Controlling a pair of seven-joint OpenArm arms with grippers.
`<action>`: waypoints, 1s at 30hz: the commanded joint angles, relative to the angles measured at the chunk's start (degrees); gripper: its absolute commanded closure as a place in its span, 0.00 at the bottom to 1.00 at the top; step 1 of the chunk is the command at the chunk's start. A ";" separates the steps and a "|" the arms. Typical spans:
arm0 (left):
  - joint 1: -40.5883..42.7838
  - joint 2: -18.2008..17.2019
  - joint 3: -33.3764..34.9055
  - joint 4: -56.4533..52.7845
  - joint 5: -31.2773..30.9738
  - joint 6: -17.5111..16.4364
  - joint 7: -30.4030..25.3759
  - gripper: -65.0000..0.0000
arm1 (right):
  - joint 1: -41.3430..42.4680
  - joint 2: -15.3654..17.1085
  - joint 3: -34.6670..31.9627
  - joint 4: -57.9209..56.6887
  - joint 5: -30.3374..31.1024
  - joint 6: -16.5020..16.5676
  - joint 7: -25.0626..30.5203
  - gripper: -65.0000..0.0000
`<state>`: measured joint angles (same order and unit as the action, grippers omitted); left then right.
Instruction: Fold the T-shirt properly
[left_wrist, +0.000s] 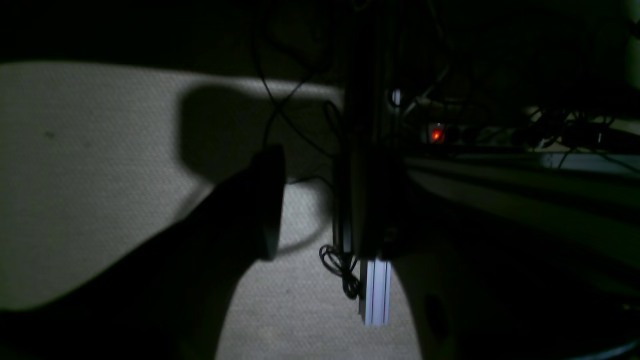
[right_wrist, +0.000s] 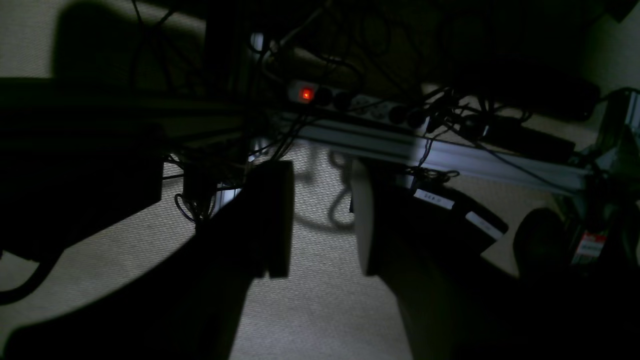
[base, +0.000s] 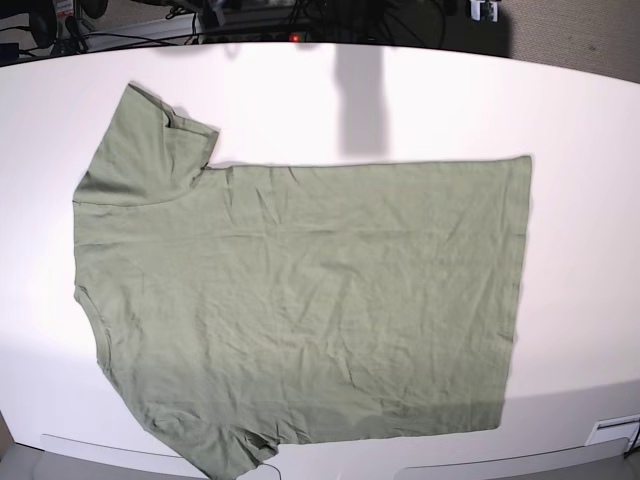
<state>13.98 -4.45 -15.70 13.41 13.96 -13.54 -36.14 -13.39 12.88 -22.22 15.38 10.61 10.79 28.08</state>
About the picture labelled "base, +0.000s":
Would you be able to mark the green T-shirt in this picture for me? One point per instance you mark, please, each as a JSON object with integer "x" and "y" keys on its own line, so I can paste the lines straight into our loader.
{"x": 238, "y": 309}

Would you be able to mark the black power strip red light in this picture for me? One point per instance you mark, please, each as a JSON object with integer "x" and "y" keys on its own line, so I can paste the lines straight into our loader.
{"x": 263, "y": 37}

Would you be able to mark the white camera module on stand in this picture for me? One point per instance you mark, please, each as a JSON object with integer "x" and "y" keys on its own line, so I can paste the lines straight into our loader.
{"x": 484, "y": 10}

